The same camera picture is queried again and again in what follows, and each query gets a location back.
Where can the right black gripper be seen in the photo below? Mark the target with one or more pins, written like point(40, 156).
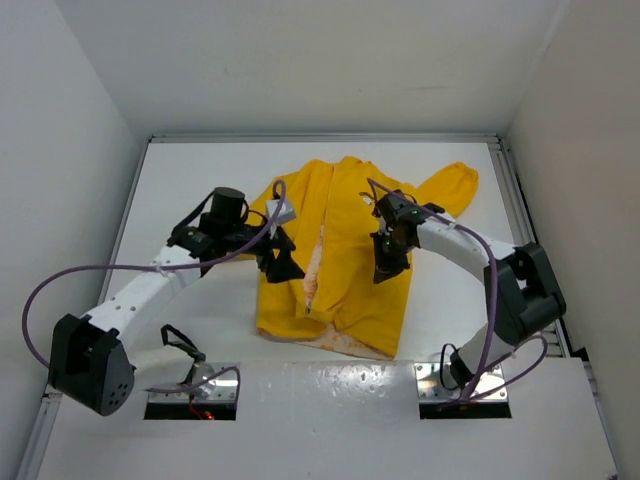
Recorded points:
point(386, 269)

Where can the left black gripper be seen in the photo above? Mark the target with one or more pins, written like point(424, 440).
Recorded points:
point(282, 265)

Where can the yellow zip-up jacket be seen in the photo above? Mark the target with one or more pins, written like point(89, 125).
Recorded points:
point(351, 315)

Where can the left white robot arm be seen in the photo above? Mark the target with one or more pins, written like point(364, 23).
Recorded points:
point(91, 360)

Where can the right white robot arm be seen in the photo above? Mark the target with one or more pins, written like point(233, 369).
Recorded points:
point(523, 295)

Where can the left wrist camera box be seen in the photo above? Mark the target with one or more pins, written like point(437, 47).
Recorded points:
point(281, 211)

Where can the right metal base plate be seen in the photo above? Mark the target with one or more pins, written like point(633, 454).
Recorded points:
point(490, 388)

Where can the metal base plate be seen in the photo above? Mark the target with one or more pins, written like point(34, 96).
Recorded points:
point(490, 388)
point(208, 383)

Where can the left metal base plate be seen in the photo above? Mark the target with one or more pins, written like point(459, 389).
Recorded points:
point(208, 383)

